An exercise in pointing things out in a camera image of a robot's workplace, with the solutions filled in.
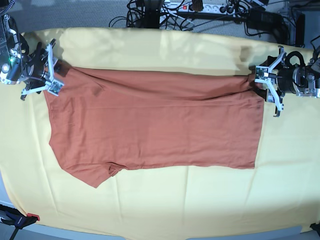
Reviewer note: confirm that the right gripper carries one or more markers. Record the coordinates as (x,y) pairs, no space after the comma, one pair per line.
(39,71)

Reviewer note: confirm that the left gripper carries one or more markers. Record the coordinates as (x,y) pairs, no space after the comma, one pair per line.
(274,79)

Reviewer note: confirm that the orange T-shirt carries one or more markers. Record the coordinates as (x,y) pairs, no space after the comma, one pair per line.
(105,121)

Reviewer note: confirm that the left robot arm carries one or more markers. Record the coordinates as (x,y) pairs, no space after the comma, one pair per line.
(306,76)

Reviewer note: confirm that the black box on floor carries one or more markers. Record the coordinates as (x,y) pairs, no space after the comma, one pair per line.
(267,22)

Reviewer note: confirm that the white power strip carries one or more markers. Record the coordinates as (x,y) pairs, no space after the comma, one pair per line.
(187,8)

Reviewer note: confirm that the yellow table cloth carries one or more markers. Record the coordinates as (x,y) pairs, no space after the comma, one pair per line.
(172,203)

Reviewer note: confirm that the black clamp right corner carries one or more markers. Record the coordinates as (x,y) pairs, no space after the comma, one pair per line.
(315,227)

